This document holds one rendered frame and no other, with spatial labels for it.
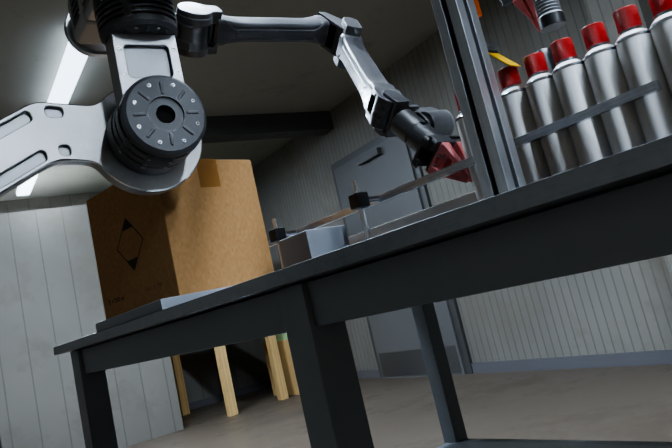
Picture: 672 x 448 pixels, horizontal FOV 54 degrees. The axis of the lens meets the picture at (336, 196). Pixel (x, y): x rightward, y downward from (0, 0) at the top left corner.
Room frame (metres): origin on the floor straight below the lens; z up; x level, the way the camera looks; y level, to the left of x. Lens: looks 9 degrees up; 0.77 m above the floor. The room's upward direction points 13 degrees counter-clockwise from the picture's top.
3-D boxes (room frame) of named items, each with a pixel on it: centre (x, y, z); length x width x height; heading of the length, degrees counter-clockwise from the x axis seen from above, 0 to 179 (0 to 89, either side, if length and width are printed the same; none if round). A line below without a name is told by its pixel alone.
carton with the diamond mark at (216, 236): (1.41, 0.35, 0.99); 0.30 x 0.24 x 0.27; 48
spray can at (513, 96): (1.06, -0.33, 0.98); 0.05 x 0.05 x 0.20
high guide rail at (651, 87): (1.27, -0.11, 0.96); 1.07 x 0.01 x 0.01; 40
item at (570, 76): (0.98, -0.40, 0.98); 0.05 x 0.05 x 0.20
